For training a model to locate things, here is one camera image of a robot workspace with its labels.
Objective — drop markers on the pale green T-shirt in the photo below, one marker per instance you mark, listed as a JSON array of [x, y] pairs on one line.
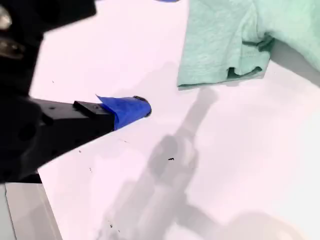
[[212, 37]]

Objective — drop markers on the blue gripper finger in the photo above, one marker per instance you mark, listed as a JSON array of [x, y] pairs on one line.
[[67, 12], [125, 112]]

